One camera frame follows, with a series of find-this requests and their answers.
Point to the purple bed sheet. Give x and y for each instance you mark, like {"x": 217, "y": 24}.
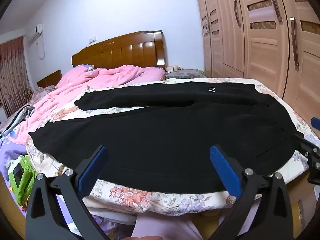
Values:
{"x": 12, "y": 151}

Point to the nightstand with floral cover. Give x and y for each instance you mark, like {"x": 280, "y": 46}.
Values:
{"x": 185, "y": 74}

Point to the small dark wooden bedside cabinet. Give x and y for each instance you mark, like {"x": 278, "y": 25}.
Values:
{"x": 50, "y": 78}

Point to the patterned brown curtain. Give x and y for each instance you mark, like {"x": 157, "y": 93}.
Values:
{"x": 12, "y": 75}

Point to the white wall socket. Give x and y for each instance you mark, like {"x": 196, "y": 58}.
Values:
{"x": 92, "y": 39}

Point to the pink quilt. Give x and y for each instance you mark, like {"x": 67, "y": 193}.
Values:
{"x": 87, "y": 82}

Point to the white air conditioner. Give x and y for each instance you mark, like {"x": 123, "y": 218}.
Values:
{"x": 35, "y": 33}

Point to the black pants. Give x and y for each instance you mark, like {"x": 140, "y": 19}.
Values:
{"x": 162, "y": 142}

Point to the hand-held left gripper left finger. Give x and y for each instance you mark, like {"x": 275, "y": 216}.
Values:
{"x": 92, "y": 170}

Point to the black smartphone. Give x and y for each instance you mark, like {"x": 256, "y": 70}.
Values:
{"x": 18, "y": 176}

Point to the green cloth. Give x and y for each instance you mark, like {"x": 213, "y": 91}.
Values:
{"x": 27, "y": 177}

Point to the grey blue clothing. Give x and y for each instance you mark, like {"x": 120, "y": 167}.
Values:
{"x": 21, "y": 116}

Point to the cream floral bedsheet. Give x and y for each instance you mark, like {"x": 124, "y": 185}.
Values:
{"x": 150, "y": 201}

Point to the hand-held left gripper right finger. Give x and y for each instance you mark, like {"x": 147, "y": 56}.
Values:
{"x": 222, "y": 165}

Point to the person's pale pink clothing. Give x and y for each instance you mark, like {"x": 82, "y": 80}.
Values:
{"x": 162, "y": 227}

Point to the light wooden wardrobe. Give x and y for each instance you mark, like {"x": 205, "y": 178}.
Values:
{"x": 262, "y": 55}

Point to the brown wooden headboard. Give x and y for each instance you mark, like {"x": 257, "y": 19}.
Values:
{"x": 130, "y": 51}

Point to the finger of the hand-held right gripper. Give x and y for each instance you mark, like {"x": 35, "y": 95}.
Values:
{"x": 308, "y": 148}
{"x": 316, "y": 124}

